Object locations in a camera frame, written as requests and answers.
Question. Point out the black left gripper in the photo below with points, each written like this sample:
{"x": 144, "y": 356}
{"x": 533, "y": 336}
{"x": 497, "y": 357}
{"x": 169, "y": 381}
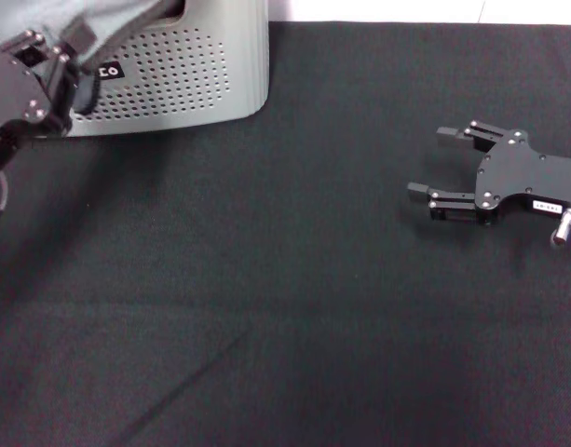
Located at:
{"x": 10, "y": 93}

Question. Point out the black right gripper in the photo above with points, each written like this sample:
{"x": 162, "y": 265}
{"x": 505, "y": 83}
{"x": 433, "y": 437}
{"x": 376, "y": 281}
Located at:
{"x": 518, "y": 172}

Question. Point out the grey yellow towel black hem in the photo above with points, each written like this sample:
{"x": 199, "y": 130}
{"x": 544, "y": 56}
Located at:
{"x": 57, "y": 14}

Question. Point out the grey perforated storage basket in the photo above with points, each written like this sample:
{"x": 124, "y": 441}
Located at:
{"x": 196, "y": 70}

